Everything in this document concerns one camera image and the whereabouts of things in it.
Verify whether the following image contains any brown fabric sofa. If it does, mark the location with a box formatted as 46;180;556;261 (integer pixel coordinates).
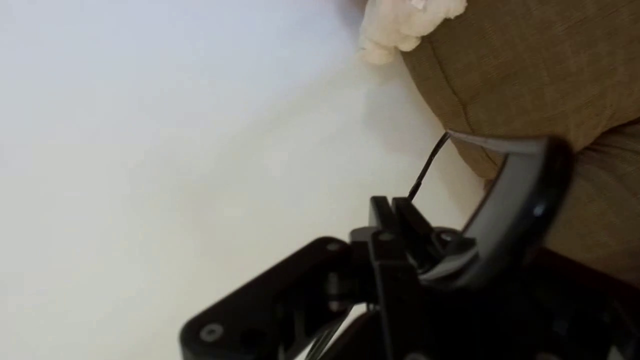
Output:
391;0;640;286

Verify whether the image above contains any black coat hanger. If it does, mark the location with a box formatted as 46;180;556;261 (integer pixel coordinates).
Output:
420;130;574;290

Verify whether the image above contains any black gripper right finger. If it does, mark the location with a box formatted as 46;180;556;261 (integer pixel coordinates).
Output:
354;195;640;360

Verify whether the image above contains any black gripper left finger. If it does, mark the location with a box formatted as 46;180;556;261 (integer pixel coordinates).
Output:
177;235;374;360

